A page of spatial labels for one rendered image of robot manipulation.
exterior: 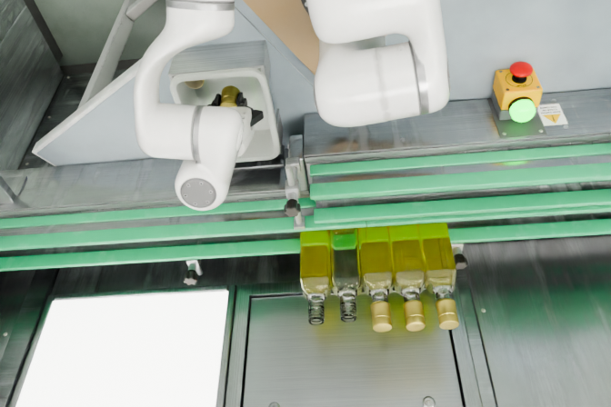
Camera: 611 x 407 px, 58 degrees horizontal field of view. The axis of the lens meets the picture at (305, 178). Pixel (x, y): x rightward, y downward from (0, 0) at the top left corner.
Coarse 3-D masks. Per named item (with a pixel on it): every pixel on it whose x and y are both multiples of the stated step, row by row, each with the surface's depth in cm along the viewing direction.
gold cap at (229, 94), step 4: (224, 88) 101; (228, 88) 100; (232, 88) 100; (236, 88) 101; (224, 92) 100; (228, 92) 100; (232, 92) 100; (236, 92) 100; (224, 96) 99; (228, 96) 99; (232, 96) 99; (236, 96) 100; (224, 100) 98; (228, 100) 98; (232, 100) 98; (220, 104) 99; (224, 104) 98; (228, 104) 98; (232, 104) 98
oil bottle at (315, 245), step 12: (300, 240) 108; (312, 240) 107; (324, 240) 107; (300, 252) 106; (312, 252) 105; (324, 252) 105; (300, 264) 104; (312, 264) 103; (324, 264) 103; (300, 276) 102; (312, 276) 101; (324, 276) 101; (312, 288) 100; (324, 288) 100; (324, 300) 103
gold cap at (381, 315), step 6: (372, 306) 98; (378, 306) 97; (384, 306) 97; (372, 312) 97; (378, 312) 96; (384, 312) 96; (390, 312) 97; (372, 318) 97; (378, 318) 95; (384, 318) 95; (390, 318) 96; (378, 324) 95; (384, 324) 95; (390, 324) 95; (378, 330) 96; (384, 330) 96
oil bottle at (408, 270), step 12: (396, 228) 106; (408, 228) 106; (396, 240) 105; (408, 240) 104; (396, 252) 103; (408, 252) 102; (420, 252) 102; (396, 264) 101; (408, 264) 101; (420, 264) 100; (396, 276) 100; (408, 276) 99; (420, 276) 99; (396, 288) 101; (408, 288) 99; (420, 288) 99
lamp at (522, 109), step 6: (516, 102) 100; (522, 102) 99; (528, 102) 99; (510, 108) 101; (516, 108) 99; (522, 108) 99; (528, 108) 99; (534, 108) 99; (516, 114) 100; (522, 114) 100; (528, 114) 100; (534, 114) 100; (516, 120) 101; (522, 120) 101; (528, 120) 101
